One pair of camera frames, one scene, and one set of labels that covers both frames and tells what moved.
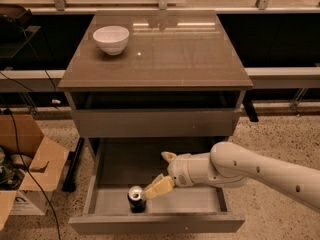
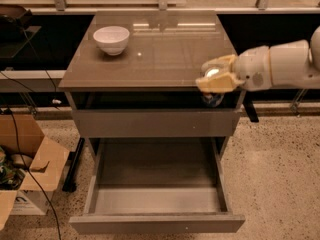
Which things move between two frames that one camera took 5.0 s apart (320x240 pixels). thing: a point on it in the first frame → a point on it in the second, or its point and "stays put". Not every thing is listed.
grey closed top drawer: x=159 y=122 stays put
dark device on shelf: x=14 y=19 stays put
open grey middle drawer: x=120 y=164 stays put
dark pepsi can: x=137 y=199 → x=212 y=99
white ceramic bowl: x=112 y=40 stays put
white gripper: x=179 y=170 → x=253 y=68
